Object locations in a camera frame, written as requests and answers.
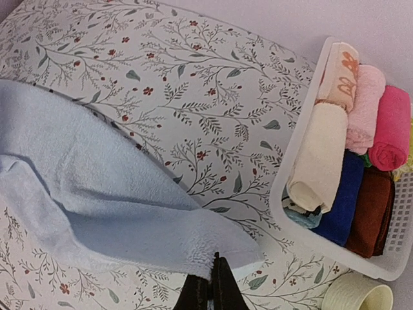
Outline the white plastic basket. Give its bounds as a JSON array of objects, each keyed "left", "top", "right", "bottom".
[{"left": 269, "top": 37, "right": 412, "bottom": 281}]

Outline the cream ceramic mug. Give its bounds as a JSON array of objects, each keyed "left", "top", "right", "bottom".
[{"left": 321, "top": 273, "right": 394, "bottom": 310}]

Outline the cream printed rolled towel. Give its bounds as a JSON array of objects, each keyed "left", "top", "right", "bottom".
[{"left": 316, "top": 42, "right": 359, "bottom": 113}]

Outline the cream white towel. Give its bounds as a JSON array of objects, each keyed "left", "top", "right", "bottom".
[{"left": 287, "top": 103, "right": 348, "bottom": 213}]

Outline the light blue rolled towel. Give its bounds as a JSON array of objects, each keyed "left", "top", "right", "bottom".
[{"left": 281, "top": 197, "right": 322, "bottom": 229}]

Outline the light pink rolled towel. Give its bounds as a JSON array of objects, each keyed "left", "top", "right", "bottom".
[{"left": 346, "top": 65, "right": 386, "bottom": 155}]

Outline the hot pink rolled towel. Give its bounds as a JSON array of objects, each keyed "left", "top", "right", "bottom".
[{"left": 368, "top": 86, "right": 410, "bottom": 171}]

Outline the light blue cloth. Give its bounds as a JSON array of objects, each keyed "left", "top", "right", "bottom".
[{"left": 1, "top": 80, "right": 264, "bottom": 279}]

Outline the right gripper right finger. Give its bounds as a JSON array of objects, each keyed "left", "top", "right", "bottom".
[{"left": 212, "top": 252, "right": 248, "bottom": 310}]

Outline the dark red rolled towel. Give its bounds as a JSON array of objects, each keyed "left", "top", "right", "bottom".
[{"left": 345, "top": 167, "right": 395, "bottom": 258}]

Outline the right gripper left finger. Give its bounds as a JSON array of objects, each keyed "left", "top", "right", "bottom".
[{"left": 174, "top": 274, "right": 209, "bottom": 310}]

